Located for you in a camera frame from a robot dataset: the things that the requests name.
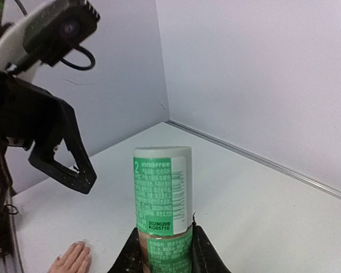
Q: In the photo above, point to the nail polish bottle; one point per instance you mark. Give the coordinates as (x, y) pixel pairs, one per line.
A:
(170, 254)

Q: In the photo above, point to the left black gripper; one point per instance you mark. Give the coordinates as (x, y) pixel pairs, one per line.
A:
(31, 115)

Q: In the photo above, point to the white nail polish cap brush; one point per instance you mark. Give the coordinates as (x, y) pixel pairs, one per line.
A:
(163, 189)

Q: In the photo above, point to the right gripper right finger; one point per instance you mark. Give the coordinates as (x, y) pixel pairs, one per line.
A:
(205, 258)

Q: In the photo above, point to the mannequin hand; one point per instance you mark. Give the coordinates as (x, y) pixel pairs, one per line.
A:
(77, 259)

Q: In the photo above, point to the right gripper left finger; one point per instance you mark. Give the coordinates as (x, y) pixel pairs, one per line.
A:
(129, 259)

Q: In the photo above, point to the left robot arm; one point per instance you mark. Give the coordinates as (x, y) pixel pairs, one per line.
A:
(8, 240)

